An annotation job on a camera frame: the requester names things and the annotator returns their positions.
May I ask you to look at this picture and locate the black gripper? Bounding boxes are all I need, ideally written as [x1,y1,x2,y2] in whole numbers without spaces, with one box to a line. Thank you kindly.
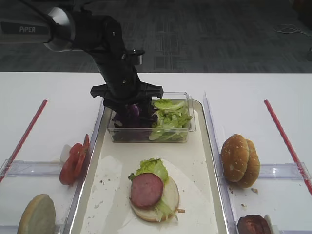
[90,81,163,127]

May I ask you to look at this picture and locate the purple cabbage piece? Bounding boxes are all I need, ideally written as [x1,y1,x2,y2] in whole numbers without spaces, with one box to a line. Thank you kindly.
[127,104,140,118]

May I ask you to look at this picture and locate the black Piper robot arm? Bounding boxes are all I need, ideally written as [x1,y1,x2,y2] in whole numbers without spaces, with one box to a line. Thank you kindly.
[0,5,164,128]

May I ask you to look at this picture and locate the green lettuce in container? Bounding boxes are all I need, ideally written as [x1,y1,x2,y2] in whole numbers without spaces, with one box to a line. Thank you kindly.
[149,99,192,142]

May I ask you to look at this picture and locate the green lettuce on bun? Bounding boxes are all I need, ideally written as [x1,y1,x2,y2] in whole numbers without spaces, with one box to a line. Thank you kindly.
[128,158,169,185]

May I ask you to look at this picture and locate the pink meat slice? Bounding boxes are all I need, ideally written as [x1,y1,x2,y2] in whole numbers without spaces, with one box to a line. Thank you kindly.
[130,173,164,210]

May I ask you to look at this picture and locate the white pusher block tomato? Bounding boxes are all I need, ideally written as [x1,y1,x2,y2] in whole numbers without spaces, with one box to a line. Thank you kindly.
[51,144,71,165]

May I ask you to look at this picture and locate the red tomato slices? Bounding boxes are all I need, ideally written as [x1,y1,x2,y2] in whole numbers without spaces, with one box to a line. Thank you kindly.
[59,134,90,185]

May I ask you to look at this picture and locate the dark meat patties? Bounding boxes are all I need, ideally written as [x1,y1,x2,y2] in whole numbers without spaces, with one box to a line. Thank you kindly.
[237,214,271,234]

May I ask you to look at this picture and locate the white pusher block patties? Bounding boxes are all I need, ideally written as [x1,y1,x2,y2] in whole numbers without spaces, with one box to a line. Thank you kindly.
[264,214,280,234]

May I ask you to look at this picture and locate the purple cabbage in container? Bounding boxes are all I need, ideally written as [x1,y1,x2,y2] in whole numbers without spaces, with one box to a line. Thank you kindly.
[112,107,158,142]

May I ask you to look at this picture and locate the clear plastic salad container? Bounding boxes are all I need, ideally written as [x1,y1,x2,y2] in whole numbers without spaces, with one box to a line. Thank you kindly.
[107,92,196,143]

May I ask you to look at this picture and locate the bottom bun on tray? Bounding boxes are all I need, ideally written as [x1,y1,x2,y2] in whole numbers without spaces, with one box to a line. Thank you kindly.
[130,176,180,222]

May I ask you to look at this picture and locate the left red rod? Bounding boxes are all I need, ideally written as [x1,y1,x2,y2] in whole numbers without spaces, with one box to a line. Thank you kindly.
[0,99,48,182]

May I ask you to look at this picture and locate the red rod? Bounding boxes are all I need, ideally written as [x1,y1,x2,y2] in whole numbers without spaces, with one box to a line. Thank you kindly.
[264,99,312,194]
[0,99,48,182]

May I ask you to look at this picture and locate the metal serving tray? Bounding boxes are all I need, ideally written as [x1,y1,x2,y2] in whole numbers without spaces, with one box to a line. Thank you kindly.
[70,101,227,234]

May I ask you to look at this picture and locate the front sesame bun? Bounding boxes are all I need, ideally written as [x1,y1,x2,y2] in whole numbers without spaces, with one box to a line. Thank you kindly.
[220,134,249,182]

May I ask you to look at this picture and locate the sesame bun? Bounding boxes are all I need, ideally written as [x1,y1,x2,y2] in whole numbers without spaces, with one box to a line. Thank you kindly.
[238,139,260,188]
[220,134,249,182]

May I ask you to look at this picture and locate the rear sesame bun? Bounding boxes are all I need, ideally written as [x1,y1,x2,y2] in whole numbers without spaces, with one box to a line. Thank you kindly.
[238,139,260,188]

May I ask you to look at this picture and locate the left bun half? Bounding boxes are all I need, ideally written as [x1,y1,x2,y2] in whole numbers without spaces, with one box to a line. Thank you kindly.
[17,194,56,234]

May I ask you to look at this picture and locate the right red rod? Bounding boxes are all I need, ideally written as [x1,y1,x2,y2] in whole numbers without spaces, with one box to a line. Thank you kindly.
[264,99,312,194]

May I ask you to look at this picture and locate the clear rail near tomato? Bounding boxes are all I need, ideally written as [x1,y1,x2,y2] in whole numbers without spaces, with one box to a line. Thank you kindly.
[0,160,62,177]

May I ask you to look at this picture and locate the right clear long rail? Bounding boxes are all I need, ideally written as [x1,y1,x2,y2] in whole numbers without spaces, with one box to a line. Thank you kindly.
[203,92,238,234]

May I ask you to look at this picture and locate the clear rail behind buns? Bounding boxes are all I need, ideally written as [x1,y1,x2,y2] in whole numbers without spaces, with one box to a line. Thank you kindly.
[258,162,312,180]

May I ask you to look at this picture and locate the white cable on floor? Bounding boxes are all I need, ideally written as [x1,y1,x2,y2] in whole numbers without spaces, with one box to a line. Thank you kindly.
[273,23,312,37]

